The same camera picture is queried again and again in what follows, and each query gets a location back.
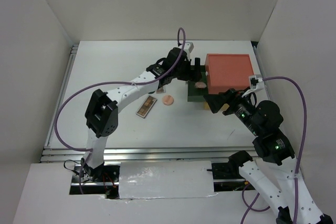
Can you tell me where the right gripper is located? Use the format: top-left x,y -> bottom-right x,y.
203,85 -> 261,134

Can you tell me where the peach makeup sponge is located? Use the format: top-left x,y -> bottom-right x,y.
195,82 -> 207,89

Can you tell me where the green drawer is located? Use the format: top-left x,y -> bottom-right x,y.
187,65 -> 208,102

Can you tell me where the round pink powder puff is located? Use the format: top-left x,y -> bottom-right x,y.
162,95 -> 174,106

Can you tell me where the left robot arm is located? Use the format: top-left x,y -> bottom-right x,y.
81,42 -> 202,182

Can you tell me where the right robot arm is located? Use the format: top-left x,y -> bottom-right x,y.
204,89 -> 333,223

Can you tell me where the coral drawer cabinet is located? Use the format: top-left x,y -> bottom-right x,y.
205,54 -> 254,94

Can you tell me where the pink eyeshadow palette clear case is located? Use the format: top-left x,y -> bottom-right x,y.
156,86 -> 166,94

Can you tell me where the brown eyeshadow palette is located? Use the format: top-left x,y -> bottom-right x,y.
136,95 -> 157,119

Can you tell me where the white cover plate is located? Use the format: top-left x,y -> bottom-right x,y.
119,161 -> 216,199

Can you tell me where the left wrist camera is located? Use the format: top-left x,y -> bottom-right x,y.
184,41 -> 194,59

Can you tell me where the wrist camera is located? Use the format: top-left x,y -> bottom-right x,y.
184,41 -> 194,59
242,74 -> 265,97

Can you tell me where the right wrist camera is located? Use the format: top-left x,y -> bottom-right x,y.
242,74 -> 265,97

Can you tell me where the aluminium right rail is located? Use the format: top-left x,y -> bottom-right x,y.
251,41 -> 272,100

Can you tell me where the aluminium rail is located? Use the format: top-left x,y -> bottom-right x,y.
44,44 -> 79,148
251,41 -> 272,100
40,146 -> 257,163

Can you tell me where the aluminium front rail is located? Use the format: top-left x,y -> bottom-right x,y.
40,146 -> 257,163

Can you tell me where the aluminium left rail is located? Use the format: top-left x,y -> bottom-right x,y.
44,44 -> 79,148

